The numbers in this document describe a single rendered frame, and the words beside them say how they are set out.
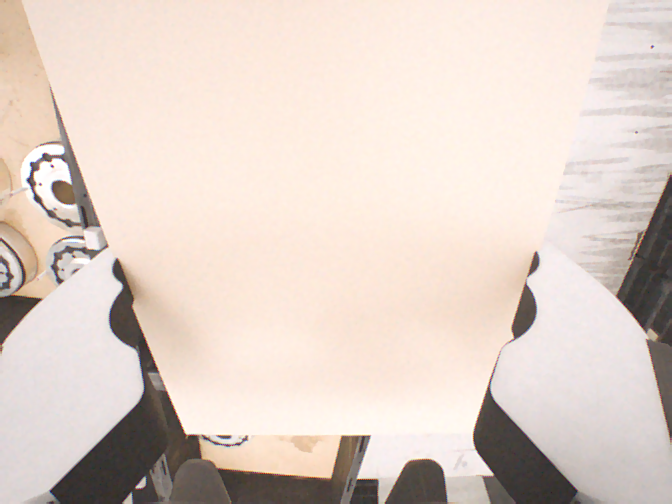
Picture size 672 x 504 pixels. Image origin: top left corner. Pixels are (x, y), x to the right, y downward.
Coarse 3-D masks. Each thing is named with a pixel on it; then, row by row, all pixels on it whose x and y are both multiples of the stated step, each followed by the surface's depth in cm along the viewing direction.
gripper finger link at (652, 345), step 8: (648, 344) 6; (656, 344) 6; (664, 344) 6; (656, 352) 6; (664, 352) 6; (656, 360) 6; (664, 360) 6; (656, 368) 6; (664, 368) 6; (656, 376) 6; (664, 376) 6; (664, 384) 6; (664, 392) 6; (664, 400) 5; (664, 408) 5
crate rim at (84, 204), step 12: (60, 120) 26; (60, 132) 26; (72, 156) 27; (72, 168) 28; (72, 180) 28; (84, 192) 29; (84, 204) 29; (84, 216) 30; (84, 228) 31; (96, 252) 32
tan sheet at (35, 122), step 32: (0, 0) 30; (0, 32) 31; (0, 64) 33; (32, 64) 33; (0, 96) 34; (32, 96) 34; (0, 128) 36; (32, 128) 36; (32, 224) 42; (32, 288) 47
